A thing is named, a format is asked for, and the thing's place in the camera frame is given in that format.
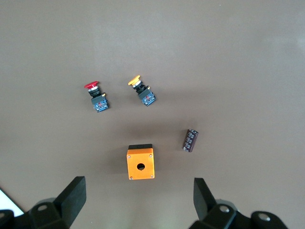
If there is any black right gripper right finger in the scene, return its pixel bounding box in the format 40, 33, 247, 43
193, 177, 218, 221

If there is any yellow mushroom push button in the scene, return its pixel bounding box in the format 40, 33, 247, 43
128, 75, 158, 107

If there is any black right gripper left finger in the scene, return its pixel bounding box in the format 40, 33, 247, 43
55, 176, 86, 227

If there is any red mushroom push button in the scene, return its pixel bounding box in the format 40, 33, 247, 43
84, 81, 110, 113

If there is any white drawer cabinet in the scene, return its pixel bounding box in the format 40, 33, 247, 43
0, 187, 25, 217

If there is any orange box with hole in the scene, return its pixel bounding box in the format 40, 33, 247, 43
126, 144, 155, 181

